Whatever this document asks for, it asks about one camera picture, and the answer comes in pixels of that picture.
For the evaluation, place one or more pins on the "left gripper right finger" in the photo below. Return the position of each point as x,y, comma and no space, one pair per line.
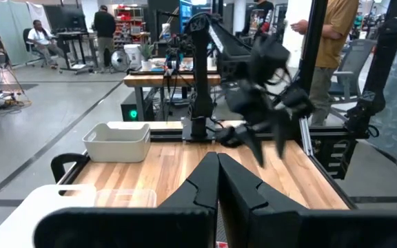
271,227

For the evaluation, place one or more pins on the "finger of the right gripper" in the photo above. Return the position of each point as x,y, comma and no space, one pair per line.
253,144
281,137

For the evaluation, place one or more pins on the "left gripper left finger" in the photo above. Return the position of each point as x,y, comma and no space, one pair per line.
184,227

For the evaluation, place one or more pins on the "red multicolour granola bar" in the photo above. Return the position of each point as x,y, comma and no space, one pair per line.
222,245

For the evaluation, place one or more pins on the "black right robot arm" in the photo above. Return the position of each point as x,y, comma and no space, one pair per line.
201,86

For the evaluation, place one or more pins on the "dark round plate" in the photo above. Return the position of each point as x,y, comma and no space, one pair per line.
221,224

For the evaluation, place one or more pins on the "clear plastic container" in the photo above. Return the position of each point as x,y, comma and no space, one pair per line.
126,199

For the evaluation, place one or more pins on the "person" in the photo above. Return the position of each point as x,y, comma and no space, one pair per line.
336,34
41,38
104,27
262,17

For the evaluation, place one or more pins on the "wooden lab table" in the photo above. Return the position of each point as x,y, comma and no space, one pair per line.
150,80

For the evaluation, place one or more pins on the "grey office chair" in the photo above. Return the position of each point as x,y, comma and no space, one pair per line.
357,58

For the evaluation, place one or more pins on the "small plant white pot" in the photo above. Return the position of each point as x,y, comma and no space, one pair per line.
147,64

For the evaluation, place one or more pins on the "black computer tower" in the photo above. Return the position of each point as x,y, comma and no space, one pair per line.
133,113

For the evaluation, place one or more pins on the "silver floor fan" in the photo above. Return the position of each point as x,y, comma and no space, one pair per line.
120,61

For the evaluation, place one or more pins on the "red parts shelf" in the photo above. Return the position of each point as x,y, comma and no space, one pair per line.
129,17

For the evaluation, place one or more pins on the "black rolling desk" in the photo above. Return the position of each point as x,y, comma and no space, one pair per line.
71,34

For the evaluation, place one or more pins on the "silver extrusion rail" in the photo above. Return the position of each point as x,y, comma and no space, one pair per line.
305,137

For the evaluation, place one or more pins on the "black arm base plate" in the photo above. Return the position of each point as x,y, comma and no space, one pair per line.
188,136

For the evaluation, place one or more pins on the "black extrusion frame struts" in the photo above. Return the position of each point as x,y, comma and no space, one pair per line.
317,34

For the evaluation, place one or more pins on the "black table frame rail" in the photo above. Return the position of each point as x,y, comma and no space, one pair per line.
74,172

